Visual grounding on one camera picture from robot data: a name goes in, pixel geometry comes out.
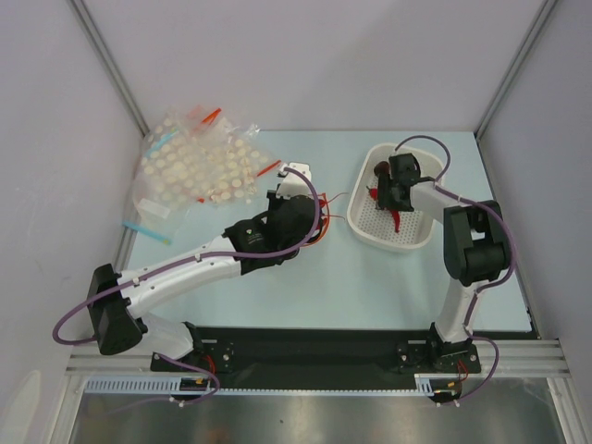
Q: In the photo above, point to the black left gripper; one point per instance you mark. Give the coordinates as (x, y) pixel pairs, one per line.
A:
(273, 201)

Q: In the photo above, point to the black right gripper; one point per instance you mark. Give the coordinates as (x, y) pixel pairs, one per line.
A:
(386, 198)

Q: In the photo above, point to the red toy chili pepper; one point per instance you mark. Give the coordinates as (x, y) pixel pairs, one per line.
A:
(395, 215)

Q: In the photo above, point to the red toy lobster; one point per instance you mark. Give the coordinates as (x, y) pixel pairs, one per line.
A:
(326, 215)

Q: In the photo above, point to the clear bag with orange zipper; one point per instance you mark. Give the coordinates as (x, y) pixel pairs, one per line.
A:
(272, 168)

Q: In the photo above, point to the white perforated plastic basket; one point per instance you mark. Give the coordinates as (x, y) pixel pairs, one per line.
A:
(377, 227)

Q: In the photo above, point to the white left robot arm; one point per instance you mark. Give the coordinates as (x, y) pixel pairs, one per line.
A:
(121, 304)

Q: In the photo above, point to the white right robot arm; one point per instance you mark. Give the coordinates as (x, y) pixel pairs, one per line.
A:
(477, 244)

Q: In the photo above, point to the pile of clear zip bags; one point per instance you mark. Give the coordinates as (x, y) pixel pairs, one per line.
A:
(199, 157)

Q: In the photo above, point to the dark red toy fruit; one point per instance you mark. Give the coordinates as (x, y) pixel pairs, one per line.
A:
(382, 169)

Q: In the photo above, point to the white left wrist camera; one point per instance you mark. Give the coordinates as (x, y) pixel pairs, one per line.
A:
(291, 183)

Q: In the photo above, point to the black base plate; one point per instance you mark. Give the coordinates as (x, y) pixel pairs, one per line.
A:
(331, 356)

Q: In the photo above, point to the white slotted cable duct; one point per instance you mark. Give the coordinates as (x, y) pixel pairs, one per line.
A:
(410, 385)

